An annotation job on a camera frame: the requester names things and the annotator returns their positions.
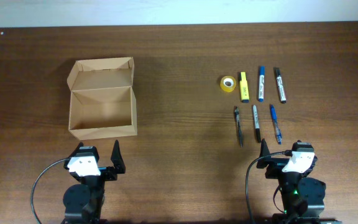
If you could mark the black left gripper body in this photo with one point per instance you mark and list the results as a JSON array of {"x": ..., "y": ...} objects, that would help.
[{"x": 108, "y": 172}]

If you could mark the blue whiteboard marker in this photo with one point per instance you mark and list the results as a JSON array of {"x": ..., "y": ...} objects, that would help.
[{"x": 261, "y": 83}]

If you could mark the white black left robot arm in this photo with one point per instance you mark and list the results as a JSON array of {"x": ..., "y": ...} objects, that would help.
[{"x": 83, "y": 201}]

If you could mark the brown cardboard box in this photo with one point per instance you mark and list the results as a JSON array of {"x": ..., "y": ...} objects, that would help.
[{"x": 102, "y": 99}]

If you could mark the black permanent marker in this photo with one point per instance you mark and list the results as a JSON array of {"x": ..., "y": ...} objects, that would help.
[{"x": 256, "y": 123}]

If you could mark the yellow clear tape roll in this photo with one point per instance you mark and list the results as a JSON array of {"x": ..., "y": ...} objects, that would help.
[{"x": 228, "y": 84}]

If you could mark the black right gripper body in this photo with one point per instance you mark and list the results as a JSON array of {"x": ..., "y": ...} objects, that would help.
[{"x": 276, "y": 166}]

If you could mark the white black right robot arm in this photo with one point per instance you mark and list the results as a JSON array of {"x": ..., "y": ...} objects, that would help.
[{"x": 302, "y": 196}]

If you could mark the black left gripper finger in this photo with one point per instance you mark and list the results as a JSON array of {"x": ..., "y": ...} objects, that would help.
[
  {"x": 78, "y": 147},
  {"x": 117, "y": 160}
]

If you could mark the blue ballpoint pen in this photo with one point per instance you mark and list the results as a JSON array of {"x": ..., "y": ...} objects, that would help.
[{"x": 278, "y": 133}]

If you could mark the black whiteboard marker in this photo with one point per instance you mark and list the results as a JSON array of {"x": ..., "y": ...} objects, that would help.
[{"x": 280, "y": 86}]

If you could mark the black ballpoint pen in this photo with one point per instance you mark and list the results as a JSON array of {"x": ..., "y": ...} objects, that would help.
[{"x": 239, "y": 131}]

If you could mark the yellow highlighter marker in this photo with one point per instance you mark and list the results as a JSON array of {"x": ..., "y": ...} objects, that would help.
[{"x": 243, "y": 87}]

